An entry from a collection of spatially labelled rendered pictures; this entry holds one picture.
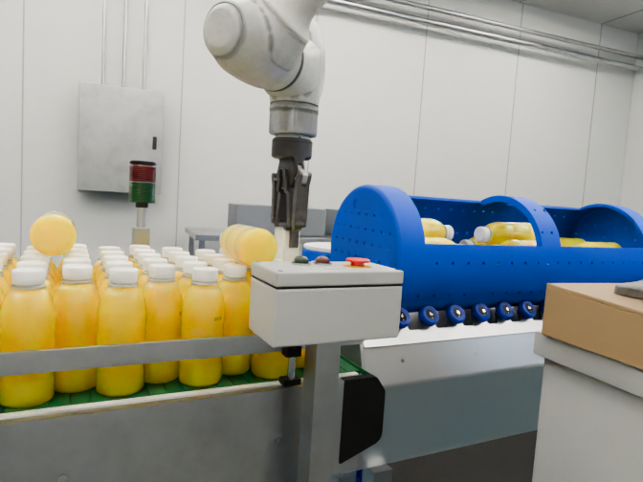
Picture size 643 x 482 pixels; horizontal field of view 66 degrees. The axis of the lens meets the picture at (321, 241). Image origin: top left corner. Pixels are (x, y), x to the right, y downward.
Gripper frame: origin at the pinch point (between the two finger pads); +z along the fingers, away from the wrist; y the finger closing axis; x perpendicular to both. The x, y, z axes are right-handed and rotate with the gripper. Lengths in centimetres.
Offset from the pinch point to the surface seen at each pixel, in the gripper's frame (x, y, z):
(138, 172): 21.8, 39.8, -13.0
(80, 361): 34.9, -14.0, 14.0
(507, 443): -143, 65, 95
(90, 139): 20, 330, -44
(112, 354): 31.1, -14.1, 13.4
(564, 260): -68, -8, 2
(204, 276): 18.4, -11.8, 3.3
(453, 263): -34.4, -7.6, 2.2
